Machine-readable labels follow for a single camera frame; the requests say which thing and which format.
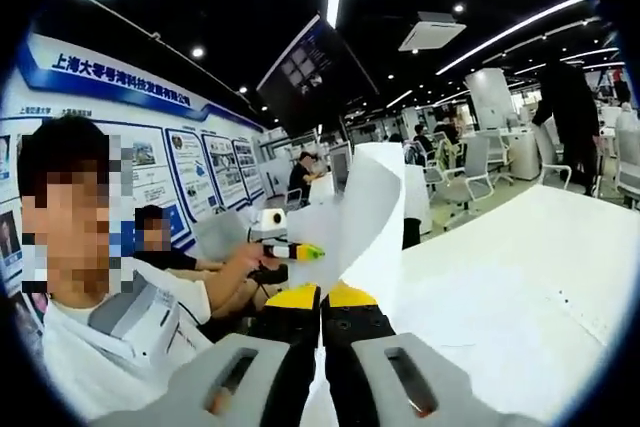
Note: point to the hanging ceiling screen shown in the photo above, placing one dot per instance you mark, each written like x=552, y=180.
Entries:
x=315, y=72

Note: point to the person's left hand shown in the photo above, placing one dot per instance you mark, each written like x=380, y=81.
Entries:
x=247, y=257

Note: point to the white chest device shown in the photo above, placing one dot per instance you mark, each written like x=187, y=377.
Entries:
x=135, y=312

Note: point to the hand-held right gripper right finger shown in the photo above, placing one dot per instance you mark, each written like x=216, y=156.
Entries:
x=360, y=347

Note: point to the white table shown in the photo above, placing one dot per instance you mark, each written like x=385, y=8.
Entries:
x=590, y=247

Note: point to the white table socket strip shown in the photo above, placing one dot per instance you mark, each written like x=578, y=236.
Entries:
x=580, y=317

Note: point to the white square pillar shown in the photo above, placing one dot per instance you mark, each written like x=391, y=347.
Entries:
x=490, y=97

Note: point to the white framed computer monitor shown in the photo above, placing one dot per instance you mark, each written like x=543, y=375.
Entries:
x=340, y=169

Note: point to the blue and white wall poster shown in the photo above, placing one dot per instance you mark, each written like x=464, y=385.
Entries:
x=190, y=182

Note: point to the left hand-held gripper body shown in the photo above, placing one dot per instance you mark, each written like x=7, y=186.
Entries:
x=270, y=219

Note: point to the group of white office chairs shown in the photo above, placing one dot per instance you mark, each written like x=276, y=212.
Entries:
x=475, y=157

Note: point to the person's head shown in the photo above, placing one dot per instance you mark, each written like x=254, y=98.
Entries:
x=55, y=147

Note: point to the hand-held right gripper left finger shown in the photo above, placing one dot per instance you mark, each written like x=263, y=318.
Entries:
x=200, y=387

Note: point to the ceiling air conditioner vent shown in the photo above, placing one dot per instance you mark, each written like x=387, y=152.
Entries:
x=432, y=32

